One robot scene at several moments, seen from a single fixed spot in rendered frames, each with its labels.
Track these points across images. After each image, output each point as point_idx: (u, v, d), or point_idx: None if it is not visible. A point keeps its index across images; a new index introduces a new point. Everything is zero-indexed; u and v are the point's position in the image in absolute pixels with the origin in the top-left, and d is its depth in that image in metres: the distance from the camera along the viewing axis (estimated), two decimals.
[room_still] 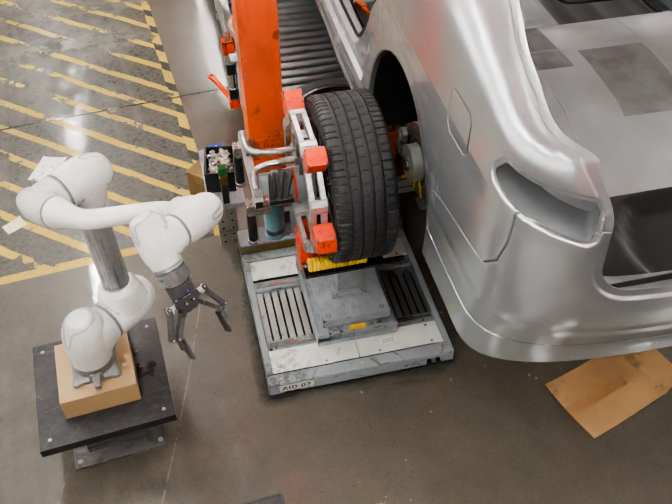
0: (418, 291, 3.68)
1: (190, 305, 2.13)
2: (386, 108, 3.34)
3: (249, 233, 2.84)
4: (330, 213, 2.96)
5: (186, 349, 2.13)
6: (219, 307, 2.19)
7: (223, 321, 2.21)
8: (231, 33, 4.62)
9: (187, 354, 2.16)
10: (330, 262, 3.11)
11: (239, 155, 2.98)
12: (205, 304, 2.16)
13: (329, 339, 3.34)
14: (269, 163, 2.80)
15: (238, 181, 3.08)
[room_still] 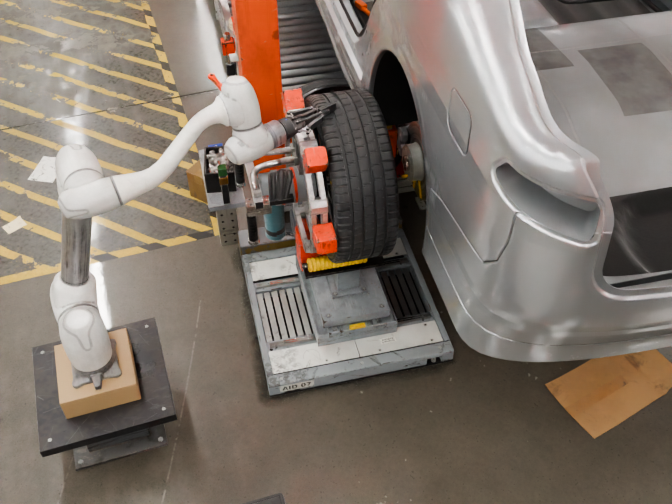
0: (418, 291, 3.68)
1: (298, 120, 2.66)
2: (386, 108, 3.34)
3: (249, 233, 2.84)
4: (330, 213, 2.96)
5: (328, 108, 2.71)
6: (313, 109, 2.70)
7: (326, 107, 2.72)
8: (231, 33, 4.62)
9: (332, 110, 2.73)
10: (330, 262, 3.11)
11: None
12: (304, 115, 2.68)
13: (329, 339, 3.34)
14: (269, 163, 2.80)
15: (238, 181, 3.08)
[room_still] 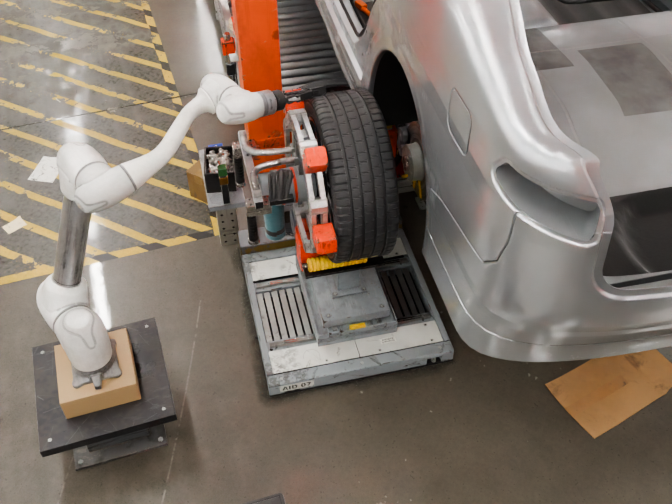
0: (418, 291, 3.68)
1: (289, 94, 2.78)
2: (386, 108, 3.34)
3: (249, 233, 2.84)
4: (331, 206, 2.90)
5: (318, 89, 2.84)
6: (304, 90, 2.83)
7: (316, 89, 2.85)
8: (231, 33, 4.62)
9: (323, 93, 2.86)
10: (330, 262, 3.11)
11: (239, 155, 2.98)
12: None
13: (329, 339, 3.34)
14: (269, 163, 2.80)
15: (238, 181, 3.08)
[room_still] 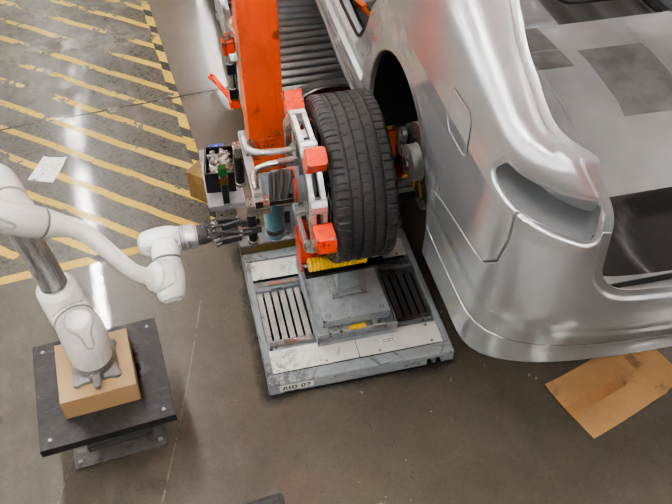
0: (418, 291, 3.68)
1: (217, 230, 2.80)
2: (386, 108, 3.34)
3: None
4: (331, 206, 2.91)
5: (251, 230, 2.80)
6: (236, 220, 2.83)
7: None
8: (231, 33, 4.62)
9: (257, 232, 2.82)
10: (330, 262, 3.11)
11: (239, 155, 2.98)
12: (225, 225, 2.82)
13: (329, 339, 3.34)
14: (269, 163, 2.80)
15: (238, 181, 3.08)
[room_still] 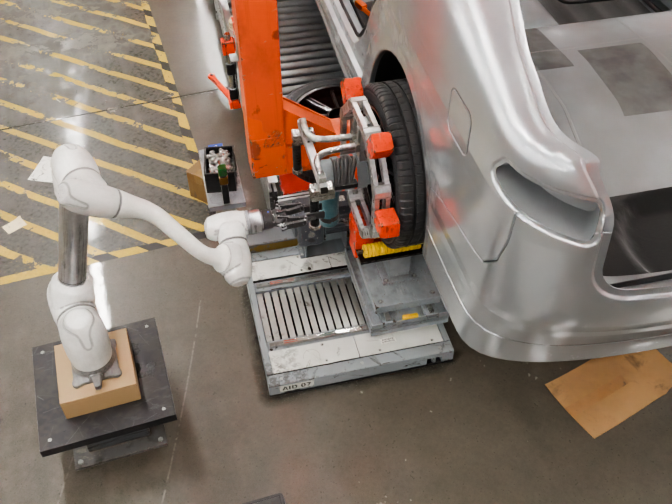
0: None
1: (281, 215, 2.86)
2: None
3: None
4: (390, 192, 2.96)
5: (315, 215, 2.86)
6: (300, 206, 2.89)
7: None
8: (231, 33, 4.62)
9: (320, 217, 2.88)
10: (385, 248, 3.17)
11: (298, 142, 3.04)
12: (289, 210, 2.87)
13: (382, 329, 3.38)
14: (332, 149, 2.86)
15: (295, 168, 3.14)
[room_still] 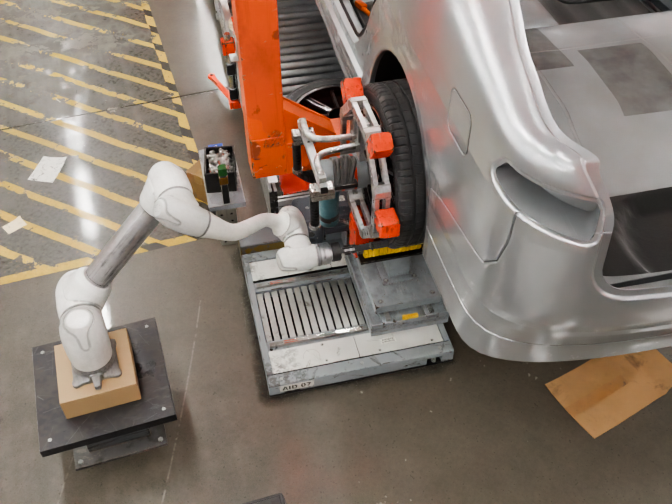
0: None
1: (348, 246, 3.01)
2: None
3: (311, 218, 2.89)
4: (390, 192, 2.96)
5: (379, 242, 3.03)
6: (367, 243, 3.04)
7: (379, 242, 3.04)
8: (231, 33, 4.62)
9: (385, 246, 3.03)
10: (385, 248, 3.17)
11: (298, 142, 3.04)
12: None
13: (382, 329, 3.38)
14: (332, 149, 2.86)
15: (295, 168, 3.14)
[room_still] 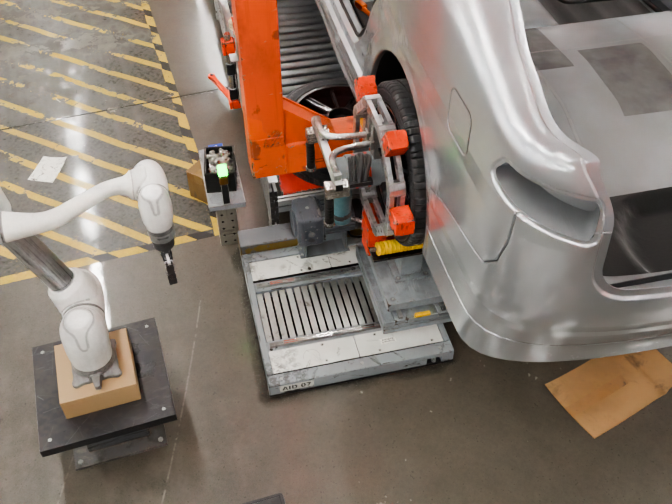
0: None
1: (169, 251, 2.66)
2: None
3: (326, 216, 2.90)
4: None
5: (174, 277, 2.75)
6: (172, 263, 2.73)
7: (173, 275, 2.75)
8: (231, 33, 4.62)
9: (170, 282, 2.76)
10: (398, 246, 3.18)
11: (312, 140, 3.05)
12: None
13: (394, 327, 3.39)
14: (346, 147, 2.86)
15: (309, 166, 3.15)
